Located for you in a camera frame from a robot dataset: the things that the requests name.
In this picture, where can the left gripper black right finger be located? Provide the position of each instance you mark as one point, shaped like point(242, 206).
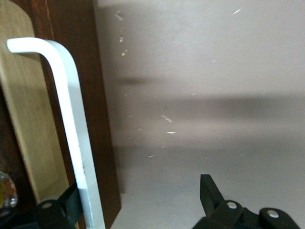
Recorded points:
point(214, 210)

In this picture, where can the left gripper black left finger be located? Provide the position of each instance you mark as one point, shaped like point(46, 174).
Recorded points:
point(62, 212)

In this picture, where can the wooden drawer with dark front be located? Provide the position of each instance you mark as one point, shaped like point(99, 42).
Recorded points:
point(28, 107)

